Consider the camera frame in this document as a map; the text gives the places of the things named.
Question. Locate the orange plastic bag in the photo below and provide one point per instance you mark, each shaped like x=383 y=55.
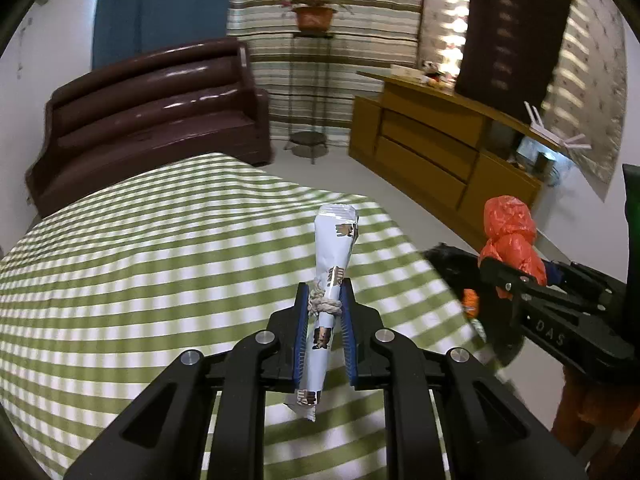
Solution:
x=470 y=302

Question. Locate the blue curtain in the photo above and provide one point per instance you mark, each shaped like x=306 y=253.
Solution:
x=126 y=28

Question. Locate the dark brown leather sofa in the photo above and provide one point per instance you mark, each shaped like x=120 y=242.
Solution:
x=147 y=112

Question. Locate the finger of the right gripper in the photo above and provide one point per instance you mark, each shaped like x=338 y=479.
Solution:
x=556 y=272
x=505 y=293

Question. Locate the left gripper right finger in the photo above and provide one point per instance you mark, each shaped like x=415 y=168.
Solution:
x=446 y=415

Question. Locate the wooden TV cabinet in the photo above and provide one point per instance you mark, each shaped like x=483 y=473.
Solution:
x=447 y=153

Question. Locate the potted plant in orange pot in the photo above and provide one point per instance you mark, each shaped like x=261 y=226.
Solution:
x=314 y=17

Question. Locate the striped green curtain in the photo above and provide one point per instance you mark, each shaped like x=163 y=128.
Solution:
x=377 y=34

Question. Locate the red plastic bag bundle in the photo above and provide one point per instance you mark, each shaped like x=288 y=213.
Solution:
x=511 y=233

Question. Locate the white box on cabinet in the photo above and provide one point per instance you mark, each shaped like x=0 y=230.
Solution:
x=407 y=73

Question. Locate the purple curtain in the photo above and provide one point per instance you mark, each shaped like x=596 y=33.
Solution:
x=511 y=49

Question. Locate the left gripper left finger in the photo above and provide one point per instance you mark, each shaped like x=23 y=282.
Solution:
x=204 y=414

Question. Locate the green checkered tablecloth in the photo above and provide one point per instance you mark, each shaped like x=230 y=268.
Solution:
x=97 y=299

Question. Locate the white patterned paper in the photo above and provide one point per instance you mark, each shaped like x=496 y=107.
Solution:
x=335 y=234

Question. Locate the mouse plush toy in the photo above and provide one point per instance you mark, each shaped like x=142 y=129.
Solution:
x=431 y=70

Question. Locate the black metal plant stand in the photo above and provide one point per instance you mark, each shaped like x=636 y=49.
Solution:
x=309 y=69

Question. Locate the white wifi router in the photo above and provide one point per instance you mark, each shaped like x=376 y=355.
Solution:
x=578 y=142

